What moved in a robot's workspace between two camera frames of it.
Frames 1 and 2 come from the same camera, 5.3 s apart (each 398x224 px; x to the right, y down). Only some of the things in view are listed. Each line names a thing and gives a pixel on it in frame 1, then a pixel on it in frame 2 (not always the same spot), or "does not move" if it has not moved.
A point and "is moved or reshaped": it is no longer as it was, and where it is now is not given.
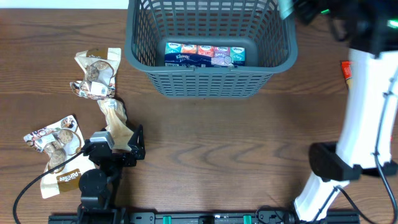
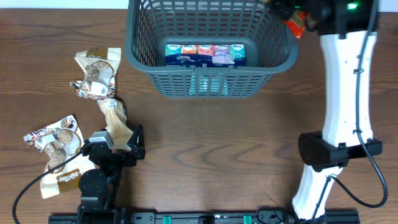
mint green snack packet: (286, 7) is moved or reshaped
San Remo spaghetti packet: (347, 69) is moved or reshaped
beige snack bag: (115, 114) does not move
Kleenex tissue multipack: (183, 55) does not move
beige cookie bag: (100, 66) does not move
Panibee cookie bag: (58, 141) does not move
